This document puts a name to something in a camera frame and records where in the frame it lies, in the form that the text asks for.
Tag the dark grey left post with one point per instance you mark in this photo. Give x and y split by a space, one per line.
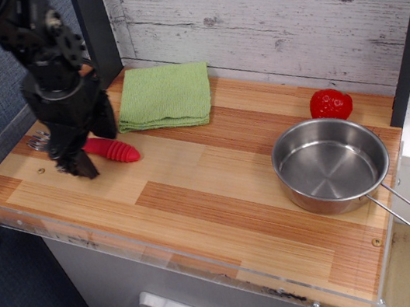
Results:
100 41

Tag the red toy strawberry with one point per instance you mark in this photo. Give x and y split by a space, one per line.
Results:
331 103

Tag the clear acrylic table guard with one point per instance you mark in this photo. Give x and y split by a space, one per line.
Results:
201 219

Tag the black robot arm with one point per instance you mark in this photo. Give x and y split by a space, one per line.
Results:
34 33

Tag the red handled metal fork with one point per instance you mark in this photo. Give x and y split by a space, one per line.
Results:
107 148

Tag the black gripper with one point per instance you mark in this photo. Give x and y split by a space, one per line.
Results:
70 115

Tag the small steel saucepan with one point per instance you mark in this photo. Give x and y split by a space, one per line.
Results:
331 166

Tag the green folded cloth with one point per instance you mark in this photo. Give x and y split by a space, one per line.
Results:
175 95

